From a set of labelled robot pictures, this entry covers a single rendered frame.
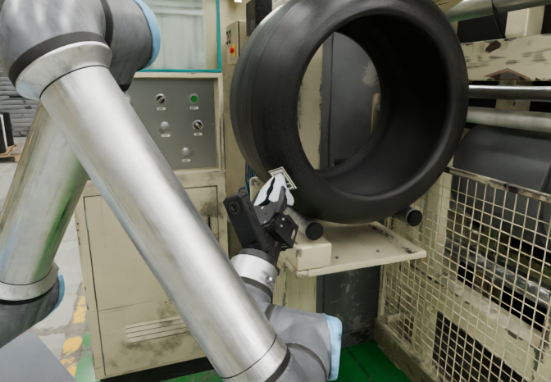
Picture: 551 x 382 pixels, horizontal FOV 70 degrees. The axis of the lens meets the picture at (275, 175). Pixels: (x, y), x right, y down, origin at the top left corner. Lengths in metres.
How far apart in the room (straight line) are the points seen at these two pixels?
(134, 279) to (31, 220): 0.90
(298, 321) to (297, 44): 0.52
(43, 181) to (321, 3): 0.61
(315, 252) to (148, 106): 0.87
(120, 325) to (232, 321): 1.29
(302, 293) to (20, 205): 0.97
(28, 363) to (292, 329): 0.72
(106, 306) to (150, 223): 1.25
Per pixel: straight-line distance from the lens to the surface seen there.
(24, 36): 0.51
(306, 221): 0.94
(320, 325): 0.64
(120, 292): 1.67
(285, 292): 1.42
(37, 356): 1.18
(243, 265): 0.69
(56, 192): 0.75
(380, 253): 1.08
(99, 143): 0.48
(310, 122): 1.26
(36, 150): 0.73
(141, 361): 1.84
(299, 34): 0.83
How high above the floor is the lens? 1.24
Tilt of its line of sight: 14 degrees down
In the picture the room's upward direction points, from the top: straight up
